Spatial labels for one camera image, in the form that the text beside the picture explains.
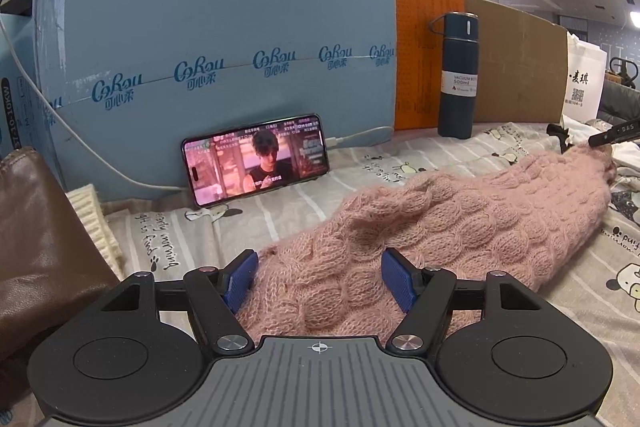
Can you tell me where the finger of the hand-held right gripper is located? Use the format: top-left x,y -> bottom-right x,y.
546,122 -> 575,154
589,121 -> 640,146

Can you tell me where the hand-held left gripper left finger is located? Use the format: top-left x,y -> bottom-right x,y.
75,249 -> 259,355

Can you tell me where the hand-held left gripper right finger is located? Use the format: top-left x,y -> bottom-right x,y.
381,248 -> 561,353

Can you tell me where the pink knitted sweater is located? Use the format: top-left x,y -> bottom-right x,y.
235,144 -> 621,338

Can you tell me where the white cloth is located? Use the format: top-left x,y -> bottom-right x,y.
607,142 -> 640,170

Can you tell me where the black office chair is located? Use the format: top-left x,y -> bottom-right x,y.
602,57 -> 640,120

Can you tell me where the white paper bag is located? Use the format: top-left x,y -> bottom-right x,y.
562,32 -> 608,122

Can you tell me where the brown cardboard sheet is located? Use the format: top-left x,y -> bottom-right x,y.
462,0 -> 571,125

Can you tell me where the dark blue vacuum bottle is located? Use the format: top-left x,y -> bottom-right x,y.
427,12 -> 481,140

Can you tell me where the smartphone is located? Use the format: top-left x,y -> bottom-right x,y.
181,113 -> 331,208

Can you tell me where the cream knitted cloth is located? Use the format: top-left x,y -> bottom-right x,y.
65,183 -> 125,280

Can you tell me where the orange cardboard sheet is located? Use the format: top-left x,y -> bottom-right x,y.
394,0 -> 466,132

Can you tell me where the brown leather garment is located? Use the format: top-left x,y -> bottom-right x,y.
0,146 -> 121,363

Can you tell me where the large blue cardboard box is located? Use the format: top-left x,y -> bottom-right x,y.
32,0 -> 398,202

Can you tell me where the white charging cable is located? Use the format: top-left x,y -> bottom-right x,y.
0,14 -> 396,195

